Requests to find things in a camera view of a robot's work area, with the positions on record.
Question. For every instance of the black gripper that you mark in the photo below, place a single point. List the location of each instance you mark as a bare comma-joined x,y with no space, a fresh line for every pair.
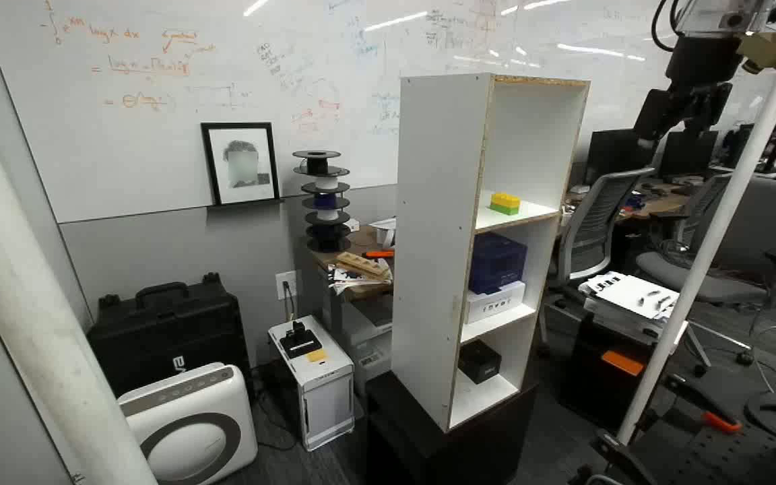
700,62

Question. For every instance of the yellow sponge with green top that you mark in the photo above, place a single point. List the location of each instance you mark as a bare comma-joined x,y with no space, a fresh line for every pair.
505,204

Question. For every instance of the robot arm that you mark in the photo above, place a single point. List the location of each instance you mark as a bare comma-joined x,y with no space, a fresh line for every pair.
721,18

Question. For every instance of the black computer monitor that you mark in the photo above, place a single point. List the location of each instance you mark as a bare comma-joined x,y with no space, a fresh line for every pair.
621,153
687,153

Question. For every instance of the wooden table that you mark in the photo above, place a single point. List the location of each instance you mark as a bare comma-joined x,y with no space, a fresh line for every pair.
652,206

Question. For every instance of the thin white pole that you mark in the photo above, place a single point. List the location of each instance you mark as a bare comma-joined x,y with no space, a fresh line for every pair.
711,244

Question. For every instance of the grey mesh office chair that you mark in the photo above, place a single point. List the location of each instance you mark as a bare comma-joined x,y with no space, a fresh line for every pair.
593,224

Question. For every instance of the grey padded office chair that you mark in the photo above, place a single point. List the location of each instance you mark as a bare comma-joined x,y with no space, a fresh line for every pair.
748,244

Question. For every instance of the white perforated panel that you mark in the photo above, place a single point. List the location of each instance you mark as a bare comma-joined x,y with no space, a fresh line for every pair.
632,294

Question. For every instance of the dark blue box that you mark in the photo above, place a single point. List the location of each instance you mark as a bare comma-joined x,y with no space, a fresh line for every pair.
496,260

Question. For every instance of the white flat box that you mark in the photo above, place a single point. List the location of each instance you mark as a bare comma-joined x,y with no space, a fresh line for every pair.
493,303

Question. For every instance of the white open shelf unit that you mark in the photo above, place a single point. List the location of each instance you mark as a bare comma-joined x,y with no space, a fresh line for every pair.
431,224

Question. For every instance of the white mug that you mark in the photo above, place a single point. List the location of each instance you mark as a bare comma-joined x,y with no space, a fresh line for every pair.
384,229

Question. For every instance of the small black box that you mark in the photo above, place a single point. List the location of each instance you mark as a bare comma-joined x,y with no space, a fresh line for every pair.
479,361

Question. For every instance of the orange small object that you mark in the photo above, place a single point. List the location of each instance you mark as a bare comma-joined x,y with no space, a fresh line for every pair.
378,254

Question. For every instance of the wooden box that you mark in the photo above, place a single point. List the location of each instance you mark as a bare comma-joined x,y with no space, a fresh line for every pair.
361,263

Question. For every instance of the grey filament spool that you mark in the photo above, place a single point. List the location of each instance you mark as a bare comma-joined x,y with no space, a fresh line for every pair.
326,189

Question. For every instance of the empty black filament spool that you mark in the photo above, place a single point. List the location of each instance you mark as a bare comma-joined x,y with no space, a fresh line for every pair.
315,163

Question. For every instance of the blue filament spool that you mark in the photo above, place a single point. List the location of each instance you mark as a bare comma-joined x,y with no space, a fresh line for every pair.
326,211

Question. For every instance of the grey desk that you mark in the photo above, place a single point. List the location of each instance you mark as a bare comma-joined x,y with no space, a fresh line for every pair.
364,326

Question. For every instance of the black cabinet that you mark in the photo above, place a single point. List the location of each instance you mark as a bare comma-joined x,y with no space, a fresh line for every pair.
415,449

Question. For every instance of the yellow sticky note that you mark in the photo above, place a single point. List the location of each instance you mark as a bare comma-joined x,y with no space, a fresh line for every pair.
315,356

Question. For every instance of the black framed portrait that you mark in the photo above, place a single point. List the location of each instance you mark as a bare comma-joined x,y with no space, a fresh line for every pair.
241,163

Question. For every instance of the small black device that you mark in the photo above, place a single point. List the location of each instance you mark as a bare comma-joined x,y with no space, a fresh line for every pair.
300,340

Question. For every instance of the white computer box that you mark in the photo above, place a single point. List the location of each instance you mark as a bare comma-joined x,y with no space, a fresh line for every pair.
323,400

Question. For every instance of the white whiteboard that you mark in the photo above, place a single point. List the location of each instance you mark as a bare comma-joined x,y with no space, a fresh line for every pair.
136,108

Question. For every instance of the black hard case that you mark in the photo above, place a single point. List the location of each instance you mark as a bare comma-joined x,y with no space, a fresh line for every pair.
168,326

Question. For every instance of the white air purifier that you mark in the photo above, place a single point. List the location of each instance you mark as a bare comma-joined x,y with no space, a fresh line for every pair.
193,421

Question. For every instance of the thick white pole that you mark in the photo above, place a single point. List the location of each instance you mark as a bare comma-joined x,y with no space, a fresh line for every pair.
27,313

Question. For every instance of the white wall outlet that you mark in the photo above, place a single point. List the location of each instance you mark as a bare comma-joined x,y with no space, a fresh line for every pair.
287,286

